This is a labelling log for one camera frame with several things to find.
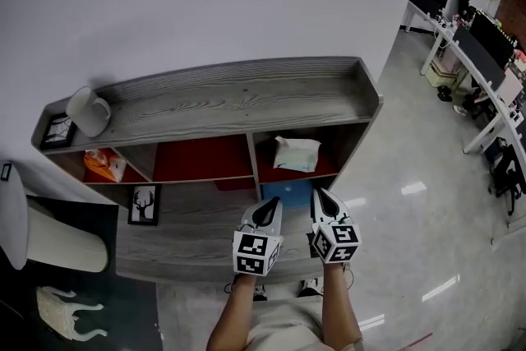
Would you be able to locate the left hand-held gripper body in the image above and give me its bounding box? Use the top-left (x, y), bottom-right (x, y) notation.
top-left (233, 226), bottom-right (285, 278)

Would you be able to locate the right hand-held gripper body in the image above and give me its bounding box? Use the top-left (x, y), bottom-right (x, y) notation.
top-left (306, 220), bottom-right (362, 266)

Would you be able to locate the white tissues pack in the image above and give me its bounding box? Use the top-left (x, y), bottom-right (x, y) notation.
top-left (272, 135), bottom-right (322, 173)

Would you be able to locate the grey wooden shelf unit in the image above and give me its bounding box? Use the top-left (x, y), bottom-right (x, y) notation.
top-left (30, 56), bottom-right (385, 215)

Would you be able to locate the orange snack bag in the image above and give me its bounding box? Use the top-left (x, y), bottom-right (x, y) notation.
top-left (83, 148), bottom-right (127, 183)

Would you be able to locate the person's left forearm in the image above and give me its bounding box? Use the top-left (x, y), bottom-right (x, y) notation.
top-left (206, 274), bottom-right (266, 351)

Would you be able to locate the person's right forearm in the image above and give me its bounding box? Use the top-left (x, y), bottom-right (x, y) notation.
top-left (321, 261), bottom-right (365, 351)

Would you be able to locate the long white office desk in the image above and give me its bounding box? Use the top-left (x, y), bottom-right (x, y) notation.
top-left (404, 0), bottom-right (526, 155)

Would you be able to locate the dark desk divider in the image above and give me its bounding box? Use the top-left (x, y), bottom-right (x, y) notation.
top-left (453, 25), bottom-right (506, 91)

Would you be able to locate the dark red box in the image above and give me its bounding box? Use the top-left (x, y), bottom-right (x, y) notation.
top-left (214, 178), bottom-right (258, 192)

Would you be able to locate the person's right shoe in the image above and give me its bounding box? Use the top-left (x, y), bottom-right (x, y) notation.
top-left (298, 277), bottom-right (324, 298)

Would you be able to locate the person's beige garment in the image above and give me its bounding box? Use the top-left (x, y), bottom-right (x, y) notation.
top-left (246, 295), bottom-right (371, 351)

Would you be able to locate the black office chair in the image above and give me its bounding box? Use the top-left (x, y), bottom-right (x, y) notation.
top-left (488, 143), bottom-right (526, 215)

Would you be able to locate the beige storage box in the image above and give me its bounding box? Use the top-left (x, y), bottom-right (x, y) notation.
top-left (425, 57), bottom-right (457, 87)

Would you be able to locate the white mug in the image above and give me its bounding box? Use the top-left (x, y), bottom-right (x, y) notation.
top-left (65, 85), bottom-right (112, 138)

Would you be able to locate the white animal-shaped stool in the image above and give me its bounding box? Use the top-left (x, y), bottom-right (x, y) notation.
top-left (35, 285), bottom-right (109, 342)

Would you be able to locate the white box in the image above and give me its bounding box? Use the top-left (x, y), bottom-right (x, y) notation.
top-left (499, 67), bottom-right (525, 106)

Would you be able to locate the large black monitor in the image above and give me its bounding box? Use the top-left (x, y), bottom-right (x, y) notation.
top-left (468, 12), bottom-right (517, 69)

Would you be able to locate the deer picture frame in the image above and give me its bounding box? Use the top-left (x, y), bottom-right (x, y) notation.
top-left (127, 183), bottom-right (162, 227)

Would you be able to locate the white round pedestal table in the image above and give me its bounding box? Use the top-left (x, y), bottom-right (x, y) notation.
top-left (0, 159), bottom-right (108, 274)

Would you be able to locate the black picture frame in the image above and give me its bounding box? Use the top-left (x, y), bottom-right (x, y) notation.
top-left (39, 112), bottom-right (78, 150)

